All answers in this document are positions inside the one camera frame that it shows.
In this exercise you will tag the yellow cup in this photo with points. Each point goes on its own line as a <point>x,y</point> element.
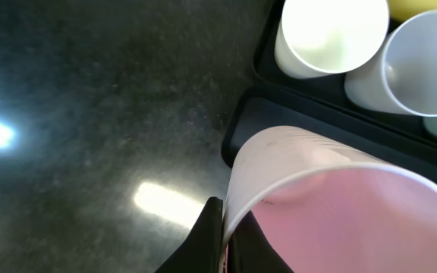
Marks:
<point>412,7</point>

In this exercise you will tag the pink cup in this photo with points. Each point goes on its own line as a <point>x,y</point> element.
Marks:
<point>317,151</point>

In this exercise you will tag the black tray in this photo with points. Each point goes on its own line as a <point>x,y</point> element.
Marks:
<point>279,110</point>

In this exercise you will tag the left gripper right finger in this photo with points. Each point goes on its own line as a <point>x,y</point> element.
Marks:
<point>249,254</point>

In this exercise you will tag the grey cup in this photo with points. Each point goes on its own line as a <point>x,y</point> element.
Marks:
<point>419,64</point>

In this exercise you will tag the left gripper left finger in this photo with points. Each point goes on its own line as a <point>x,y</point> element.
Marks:
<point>199,250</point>

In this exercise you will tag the white cup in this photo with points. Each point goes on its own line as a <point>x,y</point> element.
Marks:
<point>332,34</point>

